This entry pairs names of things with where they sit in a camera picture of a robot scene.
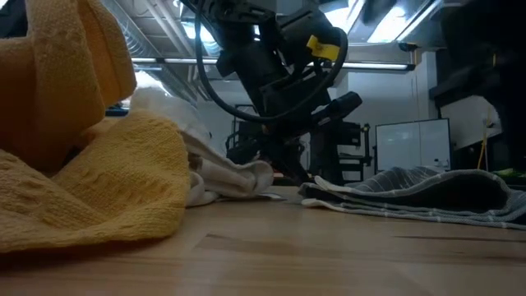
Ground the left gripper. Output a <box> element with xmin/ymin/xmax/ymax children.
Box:
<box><xmin>246</xmin><ymin>49</ymin><xmax>363</xmax><ymax>185</ymax></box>

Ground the white towel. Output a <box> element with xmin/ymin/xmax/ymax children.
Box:
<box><xmin>130</xmin><ymin>86</ymin><xmax>285</xmax><ymax>208</ymax></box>

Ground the grey checked towel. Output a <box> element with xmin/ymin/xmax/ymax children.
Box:
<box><xmin>298</xmin><ymin>164</ymin><xmax>526</xmax><ymax>231</ymax></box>

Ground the yellow towel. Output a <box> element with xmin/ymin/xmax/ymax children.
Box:
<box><xmin>0</xmin><ymin>0</ymin><xmax>192</xmax><ymax>254</ymax></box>

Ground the black equipment rack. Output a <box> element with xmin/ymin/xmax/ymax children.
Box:
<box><xmin>307</xmin><ymin>121</ymin><xmax>373</xmax><ymax>184</ymax></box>

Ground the whiteboard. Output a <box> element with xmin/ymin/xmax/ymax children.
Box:
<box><xmin>375</xmin><ymin>118</ymin><xmax>452</xmax><ymax>173</ymax></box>

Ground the ceiling light strip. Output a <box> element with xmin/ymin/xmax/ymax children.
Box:
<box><xmin>131</xmin><ymin>57</ymin><xmax>416</xmax><ymax>71</ymax></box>

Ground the green object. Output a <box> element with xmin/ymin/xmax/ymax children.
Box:
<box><xmin>492</xmin><ymin>168</ymin><xmax>526</xmax><ymax>178</ymax></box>

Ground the black robot station frame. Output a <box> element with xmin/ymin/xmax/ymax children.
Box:
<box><xmin>224</xmin><ymin>104</ymin><xmax>268</xmax><ymax>165</ymax></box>

